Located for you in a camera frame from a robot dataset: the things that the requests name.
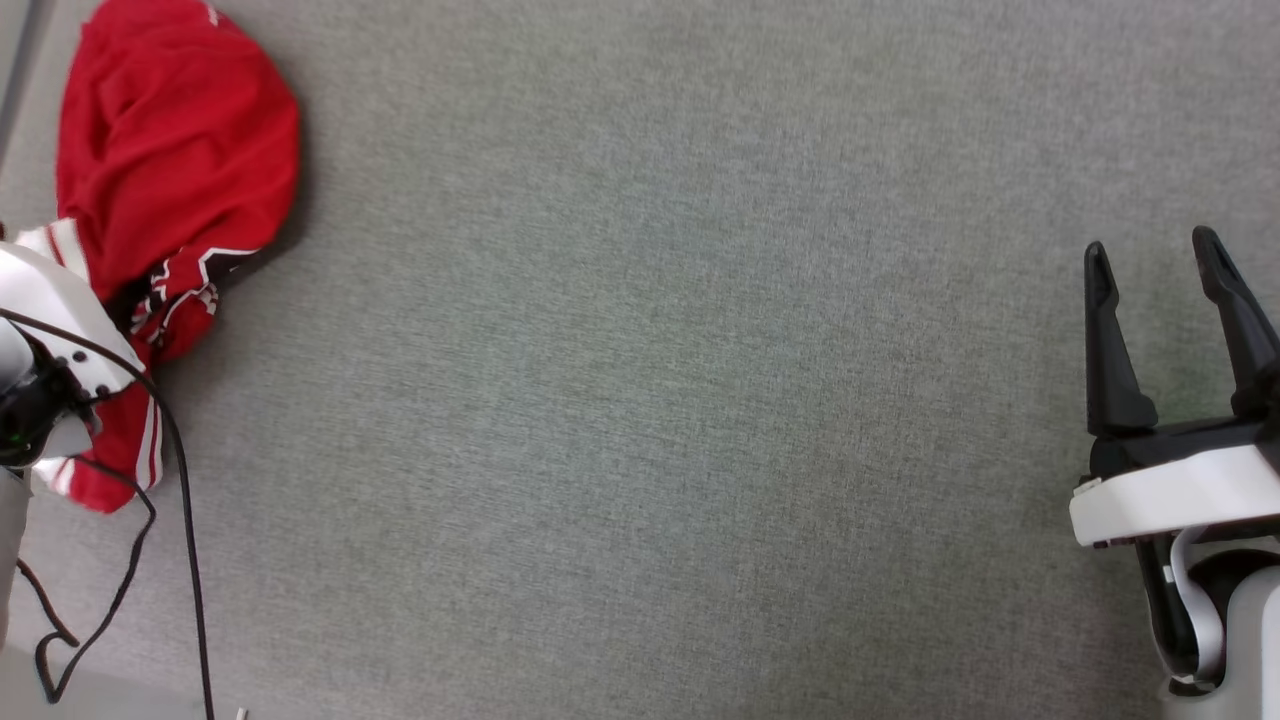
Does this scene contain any thin black cable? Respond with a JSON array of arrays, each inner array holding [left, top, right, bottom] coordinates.
[[14, 455, 158, 705]]

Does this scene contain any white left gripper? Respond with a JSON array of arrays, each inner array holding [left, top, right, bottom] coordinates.
[[0, 241, 147, 401]]

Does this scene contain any grey fabric sofa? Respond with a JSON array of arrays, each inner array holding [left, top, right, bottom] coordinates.
[[0, 0, 1280, 720]]

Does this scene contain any thick black cable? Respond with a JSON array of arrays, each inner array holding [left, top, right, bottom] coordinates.
[[0, 309, 217, 720]]

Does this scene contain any red basketball jersey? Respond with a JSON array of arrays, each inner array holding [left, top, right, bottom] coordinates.
[[14, 0, 302, 515]]

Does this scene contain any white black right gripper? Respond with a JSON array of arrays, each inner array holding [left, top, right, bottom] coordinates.
[[1069, 226, 1280, 550]]

